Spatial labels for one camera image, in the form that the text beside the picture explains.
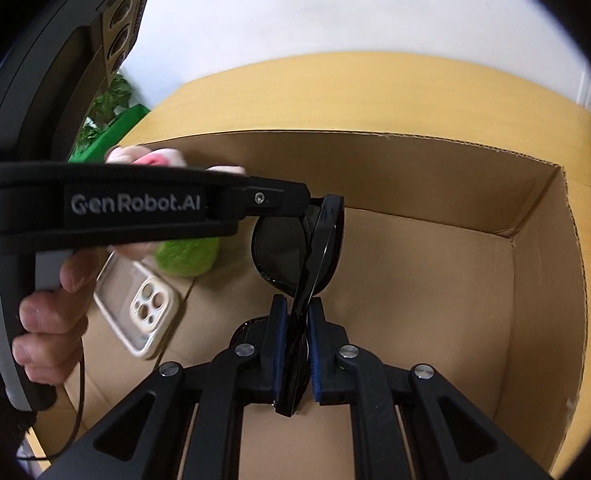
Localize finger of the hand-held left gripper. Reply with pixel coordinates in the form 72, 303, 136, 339
245, 176, 311, 218

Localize black sunglasses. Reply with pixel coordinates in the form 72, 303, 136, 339
230, 194, 346, 417

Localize beige clear phone case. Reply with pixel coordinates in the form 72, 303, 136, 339
92, 252, 181, 360

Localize green board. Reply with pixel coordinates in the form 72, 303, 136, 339
68, 105, 151, 163

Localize pink pig plush toy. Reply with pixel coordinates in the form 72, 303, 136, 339
104, 146, 248, 278

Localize thin black cable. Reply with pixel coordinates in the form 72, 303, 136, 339
15, 277, 198, 461

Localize green potted plant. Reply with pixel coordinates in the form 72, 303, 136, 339
78, 74, 136, 161

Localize person's left hand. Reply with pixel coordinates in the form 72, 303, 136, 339
12, 247, 102, 387

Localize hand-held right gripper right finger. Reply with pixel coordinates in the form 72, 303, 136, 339
308, 297, 551, 480

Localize brown cardboard box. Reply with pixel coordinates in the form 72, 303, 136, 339
35, 127, 591, 480

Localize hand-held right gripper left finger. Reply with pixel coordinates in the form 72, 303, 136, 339
38, 295, 290, 480

